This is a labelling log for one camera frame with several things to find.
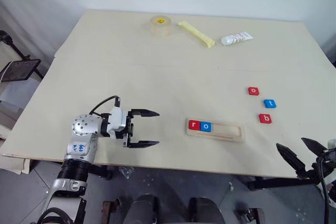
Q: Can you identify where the beige tape roll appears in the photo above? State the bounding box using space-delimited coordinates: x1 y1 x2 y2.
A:
150 15 173 38

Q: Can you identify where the red letter b block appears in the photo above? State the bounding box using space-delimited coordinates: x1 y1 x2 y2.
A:
258 113 273 124

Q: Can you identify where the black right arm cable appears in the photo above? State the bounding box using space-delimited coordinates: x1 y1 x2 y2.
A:
318 161 332 224

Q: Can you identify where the red letter r block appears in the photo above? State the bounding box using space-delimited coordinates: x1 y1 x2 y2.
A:
188 120 202 132

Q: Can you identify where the dark rounded shape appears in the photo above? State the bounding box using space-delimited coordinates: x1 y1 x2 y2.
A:
188 197 224 224
123 194 161 224

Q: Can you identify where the beige cardboard box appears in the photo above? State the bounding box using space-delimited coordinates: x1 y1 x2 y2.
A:
0 154 32 175

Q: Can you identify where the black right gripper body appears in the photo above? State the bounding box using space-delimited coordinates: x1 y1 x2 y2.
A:
301 147 336 184

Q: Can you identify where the black table leg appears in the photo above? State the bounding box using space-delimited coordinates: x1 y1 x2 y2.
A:
88 165 114 180

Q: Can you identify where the blue letter o block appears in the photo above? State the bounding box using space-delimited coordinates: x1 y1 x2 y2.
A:
199 121 212 133

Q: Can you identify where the yellow wrapped packet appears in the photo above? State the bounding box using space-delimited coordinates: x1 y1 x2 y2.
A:
177 20 216 49

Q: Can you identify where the white squeeze tube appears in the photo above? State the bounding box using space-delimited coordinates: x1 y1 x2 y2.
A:
220 31 254 46

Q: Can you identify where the black table frame bar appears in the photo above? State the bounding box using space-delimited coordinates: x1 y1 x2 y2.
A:
248 176 320 190

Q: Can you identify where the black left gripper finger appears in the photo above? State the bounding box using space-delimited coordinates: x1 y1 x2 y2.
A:
128 140 160 149
130 108 160 119

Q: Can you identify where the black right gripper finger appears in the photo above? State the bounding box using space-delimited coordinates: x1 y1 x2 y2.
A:
276 143 307 179
301 137 328 157

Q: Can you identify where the clear plastic bag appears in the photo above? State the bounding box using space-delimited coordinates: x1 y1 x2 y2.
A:
120 167 134 179

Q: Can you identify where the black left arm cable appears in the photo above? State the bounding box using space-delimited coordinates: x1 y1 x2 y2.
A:
88 95 121 116

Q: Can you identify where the black tripod stand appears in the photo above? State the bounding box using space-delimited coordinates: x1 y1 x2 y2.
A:
0 30 44 79

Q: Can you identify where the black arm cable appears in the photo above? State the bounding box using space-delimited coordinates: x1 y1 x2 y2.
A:
88 95 121 116
318 161 332 224

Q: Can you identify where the wooden letter tray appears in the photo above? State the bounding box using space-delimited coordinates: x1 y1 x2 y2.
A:
184 118 244 144

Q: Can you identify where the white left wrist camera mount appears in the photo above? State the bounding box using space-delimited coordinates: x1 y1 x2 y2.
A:
107 106 130 141

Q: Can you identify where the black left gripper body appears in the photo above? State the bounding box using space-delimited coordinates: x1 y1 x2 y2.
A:
122 108 136 148

